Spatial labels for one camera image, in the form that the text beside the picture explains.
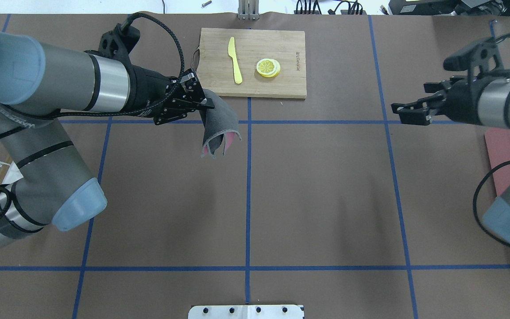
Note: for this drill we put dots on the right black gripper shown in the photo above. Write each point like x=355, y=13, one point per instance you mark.
x=464, y=95

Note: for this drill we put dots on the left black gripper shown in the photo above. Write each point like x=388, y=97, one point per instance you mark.
x=147, y=91

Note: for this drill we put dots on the grey and pink cloth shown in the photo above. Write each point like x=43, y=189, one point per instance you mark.
x=221, y=126

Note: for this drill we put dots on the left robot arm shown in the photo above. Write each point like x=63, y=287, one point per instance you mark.
x=37, y=81

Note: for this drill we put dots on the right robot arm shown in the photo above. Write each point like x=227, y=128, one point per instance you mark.
x=483, y=100

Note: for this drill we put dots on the bamboo cutting board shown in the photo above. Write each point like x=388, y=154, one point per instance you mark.
x=288, y=47

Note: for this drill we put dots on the yellow plastic knife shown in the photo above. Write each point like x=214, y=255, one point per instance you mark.
x=237, y=76

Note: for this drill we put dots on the yellow lemon slices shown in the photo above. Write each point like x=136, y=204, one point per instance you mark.
x=268, y=67

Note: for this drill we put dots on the pink plastic bin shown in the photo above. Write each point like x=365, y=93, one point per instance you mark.
x=498, y=147

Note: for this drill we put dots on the white rectangular tray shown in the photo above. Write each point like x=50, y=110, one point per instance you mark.
x=12, y=175

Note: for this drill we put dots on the white mounting plate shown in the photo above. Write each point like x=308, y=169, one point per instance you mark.
x=265, y=311

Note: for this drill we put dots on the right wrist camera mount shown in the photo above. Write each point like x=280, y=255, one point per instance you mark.
x=480, y=59

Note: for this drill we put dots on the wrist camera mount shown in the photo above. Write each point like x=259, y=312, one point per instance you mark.
x=119, y=42
x=480, y=59

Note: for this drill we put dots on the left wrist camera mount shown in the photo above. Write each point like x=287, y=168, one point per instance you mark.
x=119, y=42

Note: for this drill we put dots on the aluminium frame post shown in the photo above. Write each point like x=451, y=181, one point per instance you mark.
x=248, y=10

